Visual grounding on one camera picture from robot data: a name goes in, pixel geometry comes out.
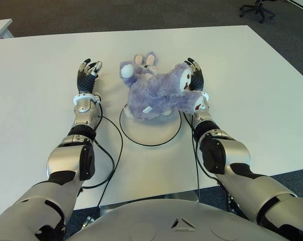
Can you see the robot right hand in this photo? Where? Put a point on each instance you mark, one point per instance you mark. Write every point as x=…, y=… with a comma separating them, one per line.
x=197, y=80

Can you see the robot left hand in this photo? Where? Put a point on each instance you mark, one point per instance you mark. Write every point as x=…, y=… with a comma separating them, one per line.
x=87, y=80

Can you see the purple plush bunny doll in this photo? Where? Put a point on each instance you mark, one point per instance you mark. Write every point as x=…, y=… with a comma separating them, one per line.
x=156, y=95

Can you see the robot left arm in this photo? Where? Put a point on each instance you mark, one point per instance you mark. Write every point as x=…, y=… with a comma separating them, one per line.
x=65, y=155

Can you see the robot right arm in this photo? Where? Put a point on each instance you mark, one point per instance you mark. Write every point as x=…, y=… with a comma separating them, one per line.
x=236, y=150

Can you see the white plate black rim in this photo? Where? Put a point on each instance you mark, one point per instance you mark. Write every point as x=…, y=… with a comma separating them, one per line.
x=151, y=133

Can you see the black office chair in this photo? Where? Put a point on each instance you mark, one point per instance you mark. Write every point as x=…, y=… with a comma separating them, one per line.
x=258, y=8

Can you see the silver robot torso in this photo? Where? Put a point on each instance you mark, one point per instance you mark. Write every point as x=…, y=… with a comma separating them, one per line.
x=166, y=221

